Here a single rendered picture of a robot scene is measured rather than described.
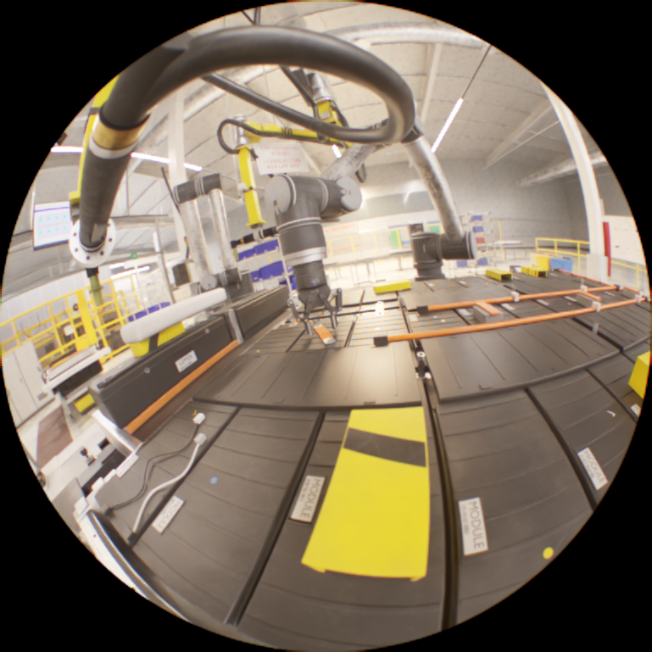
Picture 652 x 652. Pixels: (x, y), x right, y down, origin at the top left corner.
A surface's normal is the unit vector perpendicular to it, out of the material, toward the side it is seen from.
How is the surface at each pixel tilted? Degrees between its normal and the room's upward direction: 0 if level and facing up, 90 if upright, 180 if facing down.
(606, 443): 0
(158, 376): 90
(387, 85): 153
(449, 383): 0
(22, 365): 90
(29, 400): 90
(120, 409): 90
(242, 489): 0
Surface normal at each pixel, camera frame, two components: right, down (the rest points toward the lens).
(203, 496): -0.21, -0.93
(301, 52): 0.37, 0.92
